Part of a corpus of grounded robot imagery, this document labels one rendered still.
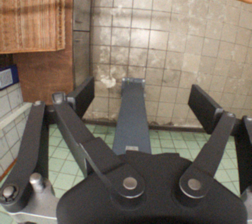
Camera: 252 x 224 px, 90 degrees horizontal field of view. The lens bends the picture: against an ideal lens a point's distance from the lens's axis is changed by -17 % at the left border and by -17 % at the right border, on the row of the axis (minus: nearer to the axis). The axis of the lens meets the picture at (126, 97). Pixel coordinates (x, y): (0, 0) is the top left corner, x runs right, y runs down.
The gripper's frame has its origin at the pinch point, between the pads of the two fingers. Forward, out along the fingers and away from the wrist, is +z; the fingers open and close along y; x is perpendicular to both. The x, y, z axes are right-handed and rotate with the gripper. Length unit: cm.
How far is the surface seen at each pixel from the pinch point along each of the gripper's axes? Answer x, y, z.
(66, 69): -20, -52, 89
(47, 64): -17, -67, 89
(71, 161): -100, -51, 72
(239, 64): -12, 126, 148
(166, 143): -102, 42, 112
